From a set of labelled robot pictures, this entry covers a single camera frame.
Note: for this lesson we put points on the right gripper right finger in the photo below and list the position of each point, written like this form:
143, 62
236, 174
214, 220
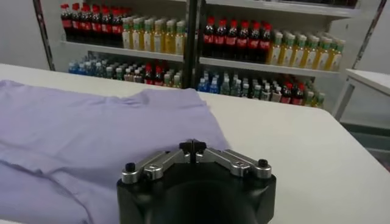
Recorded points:
234, 162

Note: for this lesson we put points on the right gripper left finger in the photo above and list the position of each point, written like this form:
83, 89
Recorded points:
158, 165

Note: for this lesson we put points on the purple t-shirt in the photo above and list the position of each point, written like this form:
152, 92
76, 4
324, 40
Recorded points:
91, 137

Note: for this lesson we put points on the small blue water bottle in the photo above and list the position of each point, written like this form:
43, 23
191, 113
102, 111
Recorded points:
203, 86
81, 69
214, 87
72, 68

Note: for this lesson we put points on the small cola bottle red cap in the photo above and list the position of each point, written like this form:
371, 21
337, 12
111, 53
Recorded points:
286, 95
297, 97
148, 76
158, 77

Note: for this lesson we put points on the small pale yellow drink bottle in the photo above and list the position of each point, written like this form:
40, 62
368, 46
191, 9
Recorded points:
309, 100
319, 102

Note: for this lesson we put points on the white shelving unit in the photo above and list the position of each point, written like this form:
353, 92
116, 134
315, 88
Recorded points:
259, 67

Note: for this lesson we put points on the yellow juice bottle green cap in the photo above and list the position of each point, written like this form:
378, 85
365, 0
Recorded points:
180, 44
159, 41
323, 59
148, 40
287, 54
335, 60
310, 58
298, 56
169, 42
275, 53
137, 39
126, 38

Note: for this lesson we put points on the glass beverage display cooler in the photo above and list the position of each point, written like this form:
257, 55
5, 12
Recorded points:
122, 51

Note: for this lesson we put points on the white side table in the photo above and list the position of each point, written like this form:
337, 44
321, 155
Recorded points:
371, 79

